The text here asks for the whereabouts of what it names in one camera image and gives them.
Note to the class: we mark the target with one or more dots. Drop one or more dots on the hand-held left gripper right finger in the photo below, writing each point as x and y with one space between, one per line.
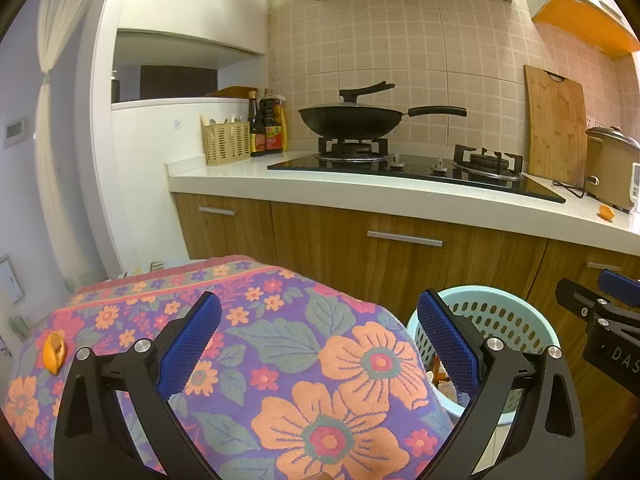
447 345

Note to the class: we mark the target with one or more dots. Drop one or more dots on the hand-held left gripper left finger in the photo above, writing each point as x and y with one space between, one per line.
192 345

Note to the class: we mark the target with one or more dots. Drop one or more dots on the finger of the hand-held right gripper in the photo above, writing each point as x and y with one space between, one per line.
622 287
580 295

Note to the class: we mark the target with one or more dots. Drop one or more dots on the wide white printed box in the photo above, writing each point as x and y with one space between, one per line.
446 390

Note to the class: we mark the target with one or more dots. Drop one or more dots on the light green plastic basket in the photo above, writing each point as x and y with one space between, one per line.
500 310

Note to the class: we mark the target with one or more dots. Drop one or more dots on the curled orange peel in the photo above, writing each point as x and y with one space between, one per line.
52 355

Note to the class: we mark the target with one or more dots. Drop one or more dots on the orange peel wedge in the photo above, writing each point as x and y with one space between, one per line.
606 213

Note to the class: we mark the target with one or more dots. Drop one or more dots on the white kitchen timer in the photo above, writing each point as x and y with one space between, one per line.
635 185

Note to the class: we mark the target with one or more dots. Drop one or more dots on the floral tablecloth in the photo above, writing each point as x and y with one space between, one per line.
300 360

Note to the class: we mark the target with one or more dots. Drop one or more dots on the beige rice cooker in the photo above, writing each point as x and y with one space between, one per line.
610 170

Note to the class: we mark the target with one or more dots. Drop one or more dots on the wooden cutting board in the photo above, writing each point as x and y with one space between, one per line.
555 130

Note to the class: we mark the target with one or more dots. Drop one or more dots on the black glass gas hob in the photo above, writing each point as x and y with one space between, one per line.
425 174

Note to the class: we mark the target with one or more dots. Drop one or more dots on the white kitchen countertop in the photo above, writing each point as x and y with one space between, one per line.
350 190

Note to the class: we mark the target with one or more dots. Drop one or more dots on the beige utensil basket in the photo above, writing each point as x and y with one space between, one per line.
225 142

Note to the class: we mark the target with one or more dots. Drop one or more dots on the small dark sauce bottle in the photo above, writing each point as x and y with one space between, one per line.
257 135

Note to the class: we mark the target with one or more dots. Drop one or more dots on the large dark sauce bottle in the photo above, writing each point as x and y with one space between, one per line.
272 130

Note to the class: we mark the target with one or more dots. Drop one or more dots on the yellow bottle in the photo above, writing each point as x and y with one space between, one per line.
285 125

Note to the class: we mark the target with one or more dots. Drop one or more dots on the black wok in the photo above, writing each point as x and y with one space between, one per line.
350 121

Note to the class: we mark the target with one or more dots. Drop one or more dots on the brown wooden tray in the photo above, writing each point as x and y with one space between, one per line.
230 92

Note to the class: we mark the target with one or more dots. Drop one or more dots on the dark wooden cabinet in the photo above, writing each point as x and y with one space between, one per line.
177 82

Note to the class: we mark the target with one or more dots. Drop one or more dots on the white curtain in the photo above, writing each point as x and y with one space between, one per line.
60 110

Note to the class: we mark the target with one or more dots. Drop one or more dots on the orange upper cabinet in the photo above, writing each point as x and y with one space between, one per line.
575 15

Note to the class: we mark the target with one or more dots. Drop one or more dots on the tile wall socket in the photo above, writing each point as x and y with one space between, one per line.
595 121

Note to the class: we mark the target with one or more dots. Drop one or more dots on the white wall box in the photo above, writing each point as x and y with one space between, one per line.
10 280

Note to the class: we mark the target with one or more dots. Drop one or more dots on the grey wall control panel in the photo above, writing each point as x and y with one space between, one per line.
15 132

